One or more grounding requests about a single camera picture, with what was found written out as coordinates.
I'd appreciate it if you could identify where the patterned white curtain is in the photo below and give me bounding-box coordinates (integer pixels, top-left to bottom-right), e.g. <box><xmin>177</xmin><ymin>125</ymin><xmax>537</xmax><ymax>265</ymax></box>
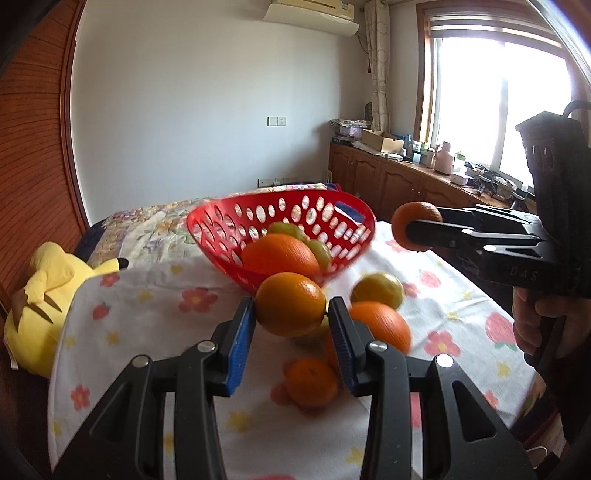
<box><xmin>362</xmin><ymin>0</ymin><xmax>393</xmax><ymax>132</ymax></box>

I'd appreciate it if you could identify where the person's right hand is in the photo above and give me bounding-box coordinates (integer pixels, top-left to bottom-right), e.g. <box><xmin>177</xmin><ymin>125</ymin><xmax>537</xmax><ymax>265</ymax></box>
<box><xmin>512</xmin><ymin>286</ymin><xmax>591</xmax><ymax>370</ymax></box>

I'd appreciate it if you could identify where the floral quilt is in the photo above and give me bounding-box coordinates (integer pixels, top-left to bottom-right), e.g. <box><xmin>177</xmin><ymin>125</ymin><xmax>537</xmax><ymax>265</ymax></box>
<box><xmin>85</xmin><ymin>182</ymin><xmax>333</xmax><ymax>268</ymax></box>

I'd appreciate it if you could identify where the wooden slatted wardrobe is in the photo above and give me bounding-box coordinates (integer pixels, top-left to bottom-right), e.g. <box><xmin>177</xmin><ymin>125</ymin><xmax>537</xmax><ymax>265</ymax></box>
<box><xmin>0</xmin><ymin>0</ymin><xmax>90</xmax><ymax>324</ymax></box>

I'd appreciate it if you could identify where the wooden framed window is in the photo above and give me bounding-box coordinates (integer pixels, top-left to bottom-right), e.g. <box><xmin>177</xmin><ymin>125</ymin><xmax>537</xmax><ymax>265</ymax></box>
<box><xmin>416</xmin><ymin>0</ymin><xmax>591</xmax><ymax>185</ymax></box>

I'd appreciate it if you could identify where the yellow-green citrus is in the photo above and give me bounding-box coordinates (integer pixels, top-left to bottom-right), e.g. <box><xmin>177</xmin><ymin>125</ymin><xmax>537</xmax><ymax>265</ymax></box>
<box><xmin>351</xmin><ymin>272</ymin><xmax>406</xmax><ymax>310</ymax></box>

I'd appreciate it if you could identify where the yellow plush toy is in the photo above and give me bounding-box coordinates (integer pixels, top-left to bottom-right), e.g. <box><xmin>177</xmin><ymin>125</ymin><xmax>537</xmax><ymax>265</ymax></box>
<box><xmin>4</xmin><ymin>242</ymin><xmax>130</xmax><ymax>379</ymax></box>

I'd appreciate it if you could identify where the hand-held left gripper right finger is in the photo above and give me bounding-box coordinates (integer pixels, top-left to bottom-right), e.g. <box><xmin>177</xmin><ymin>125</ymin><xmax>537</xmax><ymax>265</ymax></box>
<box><xmin>327</xmin><ymin>296</ymin><xmax>539</xmax><ymax>480</ymax></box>

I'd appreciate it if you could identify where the large green citrus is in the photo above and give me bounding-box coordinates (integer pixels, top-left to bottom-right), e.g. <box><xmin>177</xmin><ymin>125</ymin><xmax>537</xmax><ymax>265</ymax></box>
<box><xmin>268</xmin><ymin>222</ymin><xmax>309</xmax><ymax>243</ymax></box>

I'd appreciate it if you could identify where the strawberry print tablecloth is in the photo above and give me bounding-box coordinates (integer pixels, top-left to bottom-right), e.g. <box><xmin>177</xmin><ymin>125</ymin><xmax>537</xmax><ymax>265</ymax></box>
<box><xmin>47</xmin><ymin>220</ymin><xmax>548</xmax><ymax>480</ymax></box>

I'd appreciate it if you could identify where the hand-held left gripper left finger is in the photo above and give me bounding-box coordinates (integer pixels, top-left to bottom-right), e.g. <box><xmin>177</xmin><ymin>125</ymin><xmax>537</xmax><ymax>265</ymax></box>
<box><xmin>51</xmin><ymin>295</ymin><xmax>258</xmax><ymax>480</ymax></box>

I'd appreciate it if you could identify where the red perforated plastic basket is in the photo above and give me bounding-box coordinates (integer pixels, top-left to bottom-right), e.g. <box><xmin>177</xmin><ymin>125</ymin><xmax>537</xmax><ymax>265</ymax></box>
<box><xmin>186</xmin><ymin>189</ymin><xmax>377</xmax><ymax>296</ymax></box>

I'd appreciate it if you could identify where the wooden sideboard cabinet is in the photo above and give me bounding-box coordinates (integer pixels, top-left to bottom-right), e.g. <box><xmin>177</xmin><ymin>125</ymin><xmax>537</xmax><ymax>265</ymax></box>
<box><xmin>329</xmin><ymin>141</ymin><xmax>536</xmax><ymax>222</ymax></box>

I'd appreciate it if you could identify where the open cardboard box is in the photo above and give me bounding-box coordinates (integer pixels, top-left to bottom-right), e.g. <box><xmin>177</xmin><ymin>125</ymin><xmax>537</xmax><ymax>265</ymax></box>
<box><xmin>361</xmin><ymin>129</ymin><xmax>404</xmax><ymax>154</ymax></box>

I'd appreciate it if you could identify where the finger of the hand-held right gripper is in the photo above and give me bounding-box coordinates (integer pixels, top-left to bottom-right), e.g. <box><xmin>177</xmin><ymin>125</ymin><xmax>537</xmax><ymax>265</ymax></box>
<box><xmin>436</xmin><ymin>206</ymin><xmax>543</xmax><ymax>227</ymax></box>
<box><xmin>405</xmin><ymin>219</ymin><xmax>548</xmax><ymax>254</ymax></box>

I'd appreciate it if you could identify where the wall air conditioner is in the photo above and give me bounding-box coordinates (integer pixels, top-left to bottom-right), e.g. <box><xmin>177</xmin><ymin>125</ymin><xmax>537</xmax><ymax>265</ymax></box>
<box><xmin>262</xmin><ymin>0</ymin><xmax>360</xmax><ymax>37</ymax></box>

